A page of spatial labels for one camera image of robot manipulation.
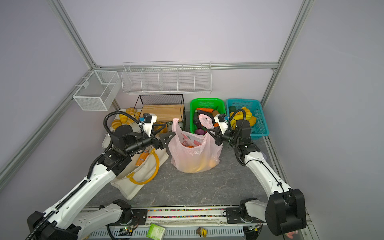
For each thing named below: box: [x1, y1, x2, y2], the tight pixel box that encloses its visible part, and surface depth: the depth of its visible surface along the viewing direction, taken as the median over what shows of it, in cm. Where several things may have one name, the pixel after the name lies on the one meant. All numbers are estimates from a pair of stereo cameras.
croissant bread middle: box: [119, 114, 128, 124], surface depth 115 cm
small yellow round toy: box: [196, 227, 208, 238], surface depth 69 cm
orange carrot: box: [196, 107, 214, 113], surface depth 120 cm
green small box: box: [146, 223, 166, 240], surface depth 70 cm
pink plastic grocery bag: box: [168, 114, 223, 174], surface depth 80 cm
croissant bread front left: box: [111, 119, 122, 130], surface depth 111 cm
